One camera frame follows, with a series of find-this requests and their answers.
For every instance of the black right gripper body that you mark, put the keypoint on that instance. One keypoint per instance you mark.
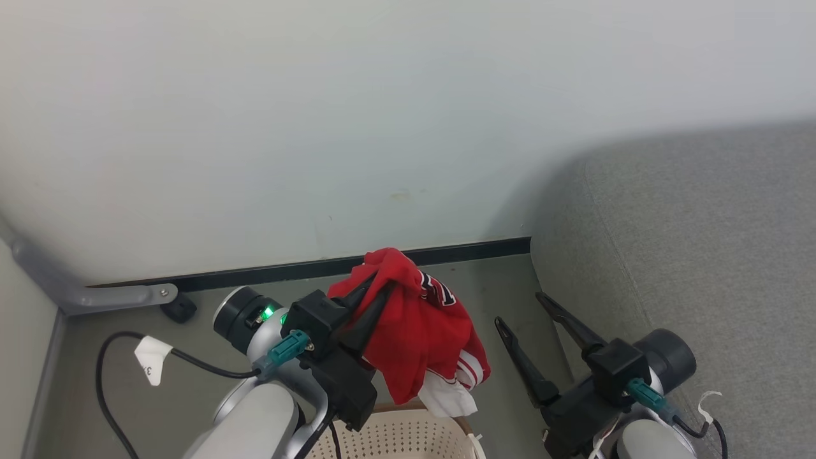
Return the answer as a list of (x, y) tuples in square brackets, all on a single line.
[(590, 414)]

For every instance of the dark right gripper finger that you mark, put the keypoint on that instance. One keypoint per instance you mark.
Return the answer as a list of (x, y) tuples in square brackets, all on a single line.
[(526, 366), (574, 328)]

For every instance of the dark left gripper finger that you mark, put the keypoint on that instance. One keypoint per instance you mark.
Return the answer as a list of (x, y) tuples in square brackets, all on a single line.
[(370, 322), (352, 292)]

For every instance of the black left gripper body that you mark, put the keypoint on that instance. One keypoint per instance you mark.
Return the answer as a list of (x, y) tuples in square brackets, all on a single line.
[(331, 382)]

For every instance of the red white sports jersey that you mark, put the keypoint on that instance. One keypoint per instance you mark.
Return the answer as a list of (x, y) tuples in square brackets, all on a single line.
[(421, 331)]

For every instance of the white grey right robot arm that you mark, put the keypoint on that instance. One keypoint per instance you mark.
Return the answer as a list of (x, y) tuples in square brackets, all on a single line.
[(669, 360)]

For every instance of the cream perforated laundry basket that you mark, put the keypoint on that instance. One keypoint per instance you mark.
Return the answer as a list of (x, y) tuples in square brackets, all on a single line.
[(395, 437)]

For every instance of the black baseboard strip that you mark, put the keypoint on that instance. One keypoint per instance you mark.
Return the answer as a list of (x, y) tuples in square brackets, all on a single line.
[(287, 271)]

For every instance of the white zip tie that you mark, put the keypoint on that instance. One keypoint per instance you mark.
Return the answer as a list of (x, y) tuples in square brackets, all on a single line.
[(704, 408)]

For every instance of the grey fabric sofa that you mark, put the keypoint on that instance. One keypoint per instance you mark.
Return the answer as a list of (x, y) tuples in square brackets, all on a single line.
[(701, 255)]

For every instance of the black caster wheel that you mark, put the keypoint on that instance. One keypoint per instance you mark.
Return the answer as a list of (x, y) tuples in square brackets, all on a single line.
[(180, 308)]

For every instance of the grey metal partition foot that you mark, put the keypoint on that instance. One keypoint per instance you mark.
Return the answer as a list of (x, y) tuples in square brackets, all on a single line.
[(95, 296)]

